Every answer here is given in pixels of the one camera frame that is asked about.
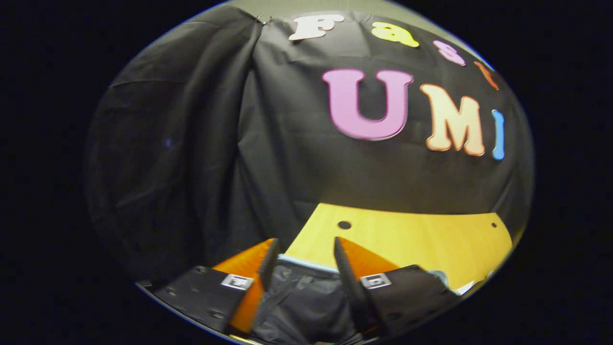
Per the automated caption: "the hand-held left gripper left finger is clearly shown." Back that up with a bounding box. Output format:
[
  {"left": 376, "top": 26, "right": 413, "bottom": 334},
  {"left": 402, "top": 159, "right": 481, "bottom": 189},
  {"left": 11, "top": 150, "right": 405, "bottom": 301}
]
[{"left": 151, "top": 237, "right": 281, "bottom": 334}]

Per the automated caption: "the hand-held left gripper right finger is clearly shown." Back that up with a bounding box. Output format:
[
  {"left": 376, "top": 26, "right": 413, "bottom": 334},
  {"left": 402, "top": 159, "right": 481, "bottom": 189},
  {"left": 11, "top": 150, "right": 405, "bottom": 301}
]
[{"left": 333, "top": 236, "right": 462, "bottom": 339}]

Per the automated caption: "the light blue suitcase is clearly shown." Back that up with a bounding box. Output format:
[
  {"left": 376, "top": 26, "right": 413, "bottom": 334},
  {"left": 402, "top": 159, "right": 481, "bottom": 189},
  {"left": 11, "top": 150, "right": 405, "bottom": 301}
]
[{"left": 249, "top": 253, "right": 487, "bottom": 345}]

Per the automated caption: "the black backdrop cloth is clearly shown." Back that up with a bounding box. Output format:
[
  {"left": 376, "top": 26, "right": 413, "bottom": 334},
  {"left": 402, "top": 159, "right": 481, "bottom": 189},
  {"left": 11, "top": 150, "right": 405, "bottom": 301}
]
[{"left": 85, "top": 4, "right": 534, "bottom": 288}]

